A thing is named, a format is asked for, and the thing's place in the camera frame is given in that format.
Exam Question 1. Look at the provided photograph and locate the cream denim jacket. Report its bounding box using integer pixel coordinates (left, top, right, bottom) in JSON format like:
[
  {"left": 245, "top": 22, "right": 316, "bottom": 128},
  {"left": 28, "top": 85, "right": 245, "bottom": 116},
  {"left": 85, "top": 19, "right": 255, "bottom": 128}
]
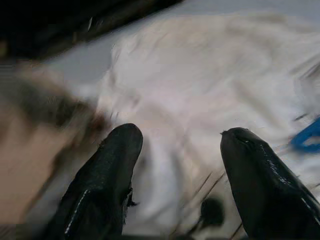
[{"left": 96, "top": 12, "right": 320, "bottom": 240}]

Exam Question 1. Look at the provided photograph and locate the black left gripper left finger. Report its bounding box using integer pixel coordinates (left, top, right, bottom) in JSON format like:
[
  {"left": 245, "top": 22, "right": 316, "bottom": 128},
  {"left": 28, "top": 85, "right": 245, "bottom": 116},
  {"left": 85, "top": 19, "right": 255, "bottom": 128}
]
[{"left": 53, "top": 122, "right": 144, "bottom": 240}]

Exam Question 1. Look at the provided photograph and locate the blue plastic clothes hanger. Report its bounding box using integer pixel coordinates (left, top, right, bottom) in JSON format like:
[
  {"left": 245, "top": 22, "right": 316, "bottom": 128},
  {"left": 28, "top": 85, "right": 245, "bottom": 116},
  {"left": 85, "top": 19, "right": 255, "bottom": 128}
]
[{"left": 289, "top": 121, "right": 320, "bottom": 155}]

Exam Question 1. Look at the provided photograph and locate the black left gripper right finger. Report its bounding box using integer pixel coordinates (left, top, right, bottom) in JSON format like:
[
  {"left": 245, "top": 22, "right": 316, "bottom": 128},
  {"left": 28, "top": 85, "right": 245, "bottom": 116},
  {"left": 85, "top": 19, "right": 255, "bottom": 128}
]
[{"left": 219, "top": 126, "right": 320, "bottom": 240}]

